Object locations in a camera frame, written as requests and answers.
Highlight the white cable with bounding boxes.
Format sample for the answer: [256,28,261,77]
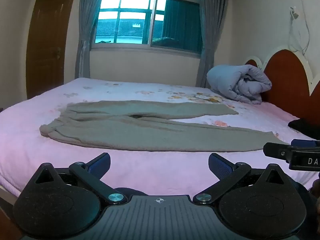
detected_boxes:
[287,0,311,54]

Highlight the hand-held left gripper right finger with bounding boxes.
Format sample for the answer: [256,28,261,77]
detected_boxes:
[192,152,287,204]

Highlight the brown wooden door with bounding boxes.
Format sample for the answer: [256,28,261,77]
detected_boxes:
[26,0,80,99]

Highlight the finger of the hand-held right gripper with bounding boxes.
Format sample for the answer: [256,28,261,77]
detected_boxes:
[291,139,320,148]
[263,142,292,160]

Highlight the window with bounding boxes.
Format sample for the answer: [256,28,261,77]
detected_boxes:
[91,0,203,54]

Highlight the dark cloth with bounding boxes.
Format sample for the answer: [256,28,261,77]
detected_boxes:
[288,118,320,140]

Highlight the folded light blue quilt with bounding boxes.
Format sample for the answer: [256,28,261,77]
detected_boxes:
[207,64,272,105]

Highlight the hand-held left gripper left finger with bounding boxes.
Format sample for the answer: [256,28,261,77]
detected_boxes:
[34,152,127,204]

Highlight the bed with pink floral sheet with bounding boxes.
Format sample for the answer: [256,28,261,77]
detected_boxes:
[0,77,320,199]

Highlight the grey-beige pants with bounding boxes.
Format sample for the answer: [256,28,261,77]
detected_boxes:
[39,100,290,153]

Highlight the brown wooden headboard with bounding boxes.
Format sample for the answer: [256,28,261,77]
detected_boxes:
[244,45,320,120]

